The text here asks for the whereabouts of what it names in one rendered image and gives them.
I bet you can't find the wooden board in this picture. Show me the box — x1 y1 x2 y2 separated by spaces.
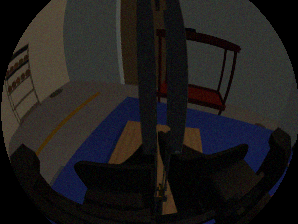
108 120 204 214

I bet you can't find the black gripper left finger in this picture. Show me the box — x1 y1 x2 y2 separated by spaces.
74 143 156 216

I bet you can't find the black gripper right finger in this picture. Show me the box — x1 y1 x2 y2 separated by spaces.
158 131 249 212

